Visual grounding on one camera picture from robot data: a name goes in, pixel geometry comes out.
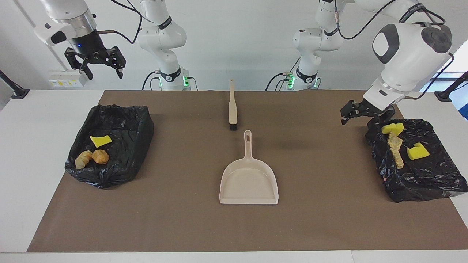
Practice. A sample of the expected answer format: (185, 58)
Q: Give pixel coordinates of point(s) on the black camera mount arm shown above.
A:
(16, 91)
(443, 96)

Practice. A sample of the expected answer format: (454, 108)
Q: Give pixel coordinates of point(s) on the black bag lined bin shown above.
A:
(424, 179)
(124, 124)

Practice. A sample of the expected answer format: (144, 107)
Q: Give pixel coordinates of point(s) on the yellow sponge piece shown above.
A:
(417, 152)
(393, 128)
(100, 141)

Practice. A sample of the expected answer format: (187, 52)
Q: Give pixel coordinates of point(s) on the brown bread roll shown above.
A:
(100, 156)

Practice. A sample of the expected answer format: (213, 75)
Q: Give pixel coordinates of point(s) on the orange striped croissant piece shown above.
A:
(395, 140)
(399, 157)

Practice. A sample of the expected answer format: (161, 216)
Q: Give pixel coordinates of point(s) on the brown table mat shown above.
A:
(256, 226)

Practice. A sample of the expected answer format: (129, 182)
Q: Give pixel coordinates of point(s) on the bright window opening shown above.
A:
(461, 80)

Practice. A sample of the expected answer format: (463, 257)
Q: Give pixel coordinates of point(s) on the beige hand brush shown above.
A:
(233, 109)

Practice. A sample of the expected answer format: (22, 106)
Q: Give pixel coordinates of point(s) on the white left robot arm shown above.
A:
(409, 54)

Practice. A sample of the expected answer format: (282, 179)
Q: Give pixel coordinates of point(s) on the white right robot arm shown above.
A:
(161, 33)

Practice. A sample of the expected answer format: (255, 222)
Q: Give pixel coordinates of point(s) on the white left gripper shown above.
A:
(382, 95)

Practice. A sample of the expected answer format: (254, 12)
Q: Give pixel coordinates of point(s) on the pale beige croissant piece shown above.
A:
(83, 159)

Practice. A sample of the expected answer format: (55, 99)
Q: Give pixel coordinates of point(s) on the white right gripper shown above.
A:
(86, 42)

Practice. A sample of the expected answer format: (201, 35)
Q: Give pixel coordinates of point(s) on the beige plastic dustpan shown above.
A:
(248, 182)

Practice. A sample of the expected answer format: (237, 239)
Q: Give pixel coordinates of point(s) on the white wall socket box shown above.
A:
(64, 81)

